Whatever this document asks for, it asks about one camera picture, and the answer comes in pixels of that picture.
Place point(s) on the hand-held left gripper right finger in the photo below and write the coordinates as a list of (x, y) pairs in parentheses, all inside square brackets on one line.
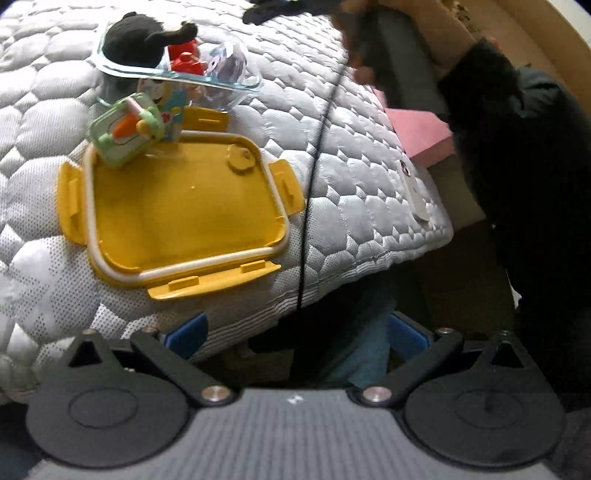
[(407, 336)]

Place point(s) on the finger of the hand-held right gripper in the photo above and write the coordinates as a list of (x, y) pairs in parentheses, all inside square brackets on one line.
[(277, 8)]

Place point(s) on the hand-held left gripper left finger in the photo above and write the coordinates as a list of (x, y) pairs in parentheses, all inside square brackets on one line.
[(187, 336)]

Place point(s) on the clear glass container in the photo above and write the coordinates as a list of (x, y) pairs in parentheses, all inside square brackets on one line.
[(231, 81)]

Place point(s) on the yellow container lid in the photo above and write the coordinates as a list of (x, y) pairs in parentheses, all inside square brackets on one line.
[(184, 207)]

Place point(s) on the green toy with carrot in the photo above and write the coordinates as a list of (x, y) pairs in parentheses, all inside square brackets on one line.
[(115, 143)]

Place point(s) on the person's right forearm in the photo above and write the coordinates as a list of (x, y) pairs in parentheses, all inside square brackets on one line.
[(489, 83)]

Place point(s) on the person's right hand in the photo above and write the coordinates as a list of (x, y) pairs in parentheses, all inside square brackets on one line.
[(441, 32)]

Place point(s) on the person's blue jeans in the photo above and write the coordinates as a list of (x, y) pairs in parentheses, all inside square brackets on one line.
[(364, 337)]

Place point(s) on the white purple toy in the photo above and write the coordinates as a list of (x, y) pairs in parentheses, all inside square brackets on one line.
[(226, 62)]

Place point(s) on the grey quilted mattress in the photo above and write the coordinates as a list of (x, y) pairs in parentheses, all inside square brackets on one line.
[(360, 152)]

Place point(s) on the red plastic toy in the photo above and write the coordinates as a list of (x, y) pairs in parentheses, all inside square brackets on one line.
[(187, 62)]

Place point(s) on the cartoon printed card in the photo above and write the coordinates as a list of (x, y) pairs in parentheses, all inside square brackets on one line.
[(173, 99)]

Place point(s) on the white mattress tag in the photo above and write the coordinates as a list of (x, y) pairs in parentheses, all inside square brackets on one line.
[(413, 191)]

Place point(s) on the black plush toy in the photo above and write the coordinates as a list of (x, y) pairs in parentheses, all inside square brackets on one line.
[(134, 39)]

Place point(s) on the brown cardboard box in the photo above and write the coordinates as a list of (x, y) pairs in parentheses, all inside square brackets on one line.
[(450, 194)]

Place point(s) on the person's black jacket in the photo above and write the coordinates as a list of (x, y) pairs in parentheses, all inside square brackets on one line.
[(545, 240)]

